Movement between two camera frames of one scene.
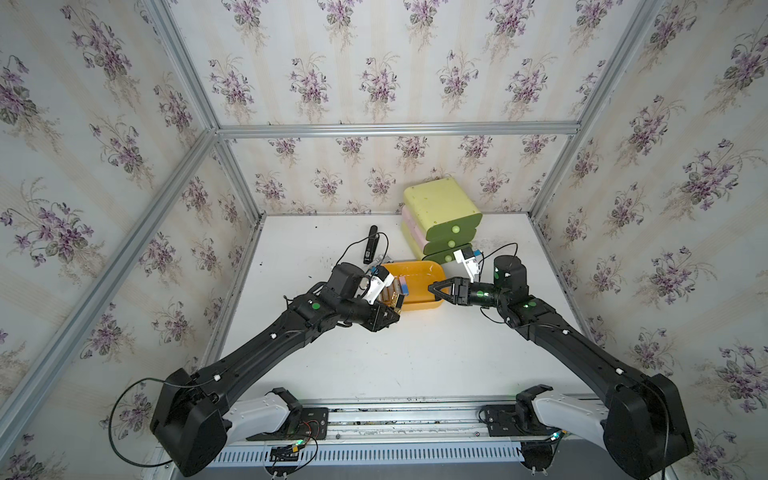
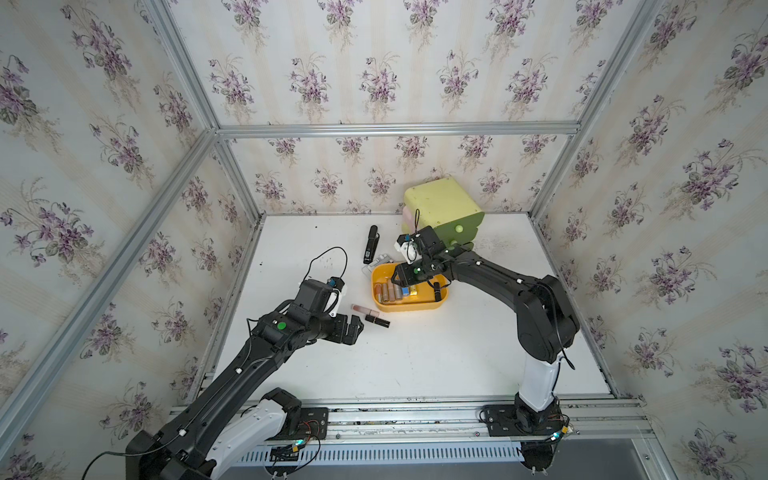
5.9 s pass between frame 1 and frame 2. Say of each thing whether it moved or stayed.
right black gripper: moved
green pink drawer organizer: stayed
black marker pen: stayed
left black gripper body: moved
